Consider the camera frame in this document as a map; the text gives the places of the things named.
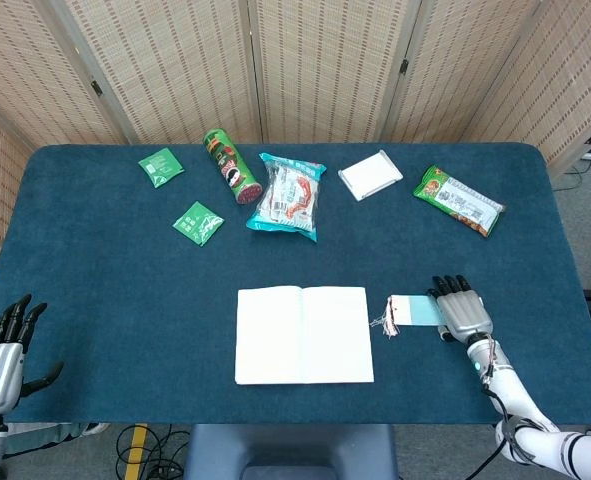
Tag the white lined notebook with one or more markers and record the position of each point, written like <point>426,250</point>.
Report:
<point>275,340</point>

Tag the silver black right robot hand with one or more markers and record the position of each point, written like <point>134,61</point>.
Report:
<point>462,312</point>

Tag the teal clear snack bag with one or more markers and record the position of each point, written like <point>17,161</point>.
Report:
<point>290,200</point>

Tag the woven bamboo folding screen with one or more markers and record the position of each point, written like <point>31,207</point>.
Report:
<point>175,60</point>

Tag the green tea sachet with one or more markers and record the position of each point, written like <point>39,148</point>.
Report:
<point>161,166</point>
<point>197,223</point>

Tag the teal cream bookmark pink tassel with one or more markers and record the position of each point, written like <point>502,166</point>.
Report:
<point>420,312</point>

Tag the white plastic tray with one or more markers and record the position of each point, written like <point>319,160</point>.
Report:
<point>370,175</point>

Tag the brass screen hinge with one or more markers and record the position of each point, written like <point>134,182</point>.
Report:
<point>96,87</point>
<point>404,66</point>

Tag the green Pringles can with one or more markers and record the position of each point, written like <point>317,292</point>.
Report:
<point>230,170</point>

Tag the dark blue table cloth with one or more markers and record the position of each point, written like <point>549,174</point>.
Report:
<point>125,300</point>

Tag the green long snack packet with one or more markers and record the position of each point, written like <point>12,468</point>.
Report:
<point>455,197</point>

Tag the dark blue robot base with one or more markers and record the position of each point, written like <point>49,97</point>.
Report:
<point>290,450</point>

